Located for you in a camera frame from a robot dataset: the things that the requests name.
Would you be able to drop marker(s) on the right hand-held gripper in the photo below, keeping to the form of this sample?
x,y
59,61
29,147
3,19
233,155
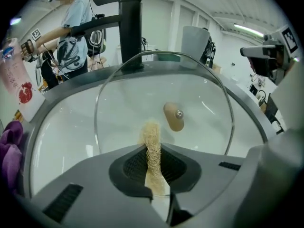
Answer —
x,y
289,41

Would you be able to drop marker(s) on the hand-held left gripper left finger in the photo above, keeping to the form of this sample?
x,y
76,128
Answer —
x,y
90,186

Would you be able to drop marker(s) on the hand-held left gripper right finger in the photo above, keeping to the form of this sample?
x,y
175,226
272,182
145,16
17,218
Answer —
x,y
213,182

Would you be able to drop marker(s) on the beige food piece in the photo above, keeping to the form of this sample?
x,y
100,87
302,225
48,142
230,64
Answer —
x,y
154,155

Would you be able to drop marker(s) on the clear glass bowl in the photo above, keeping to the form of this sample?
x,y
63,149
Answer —
x,y
133,98

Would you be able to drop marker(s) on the ceiling light tube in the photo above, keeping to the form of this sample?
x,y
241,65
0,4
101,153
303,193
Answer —
x,y
249,30
15,21

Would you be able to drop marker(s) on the white sink basin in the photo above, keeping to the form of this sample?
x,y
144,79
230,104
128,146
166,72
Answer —
x,y
66,132

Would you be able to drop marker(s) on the purple cloth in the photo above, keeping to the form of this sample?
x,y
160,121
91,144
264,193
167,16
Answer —
x,y
10,155

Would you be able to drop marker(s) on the pink soap bottle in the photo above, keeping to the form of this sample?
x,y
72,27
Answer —
x,y
16,79

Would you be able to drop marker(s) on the black faucet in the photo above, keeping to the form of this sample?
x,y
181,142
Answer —
x,y
130,32

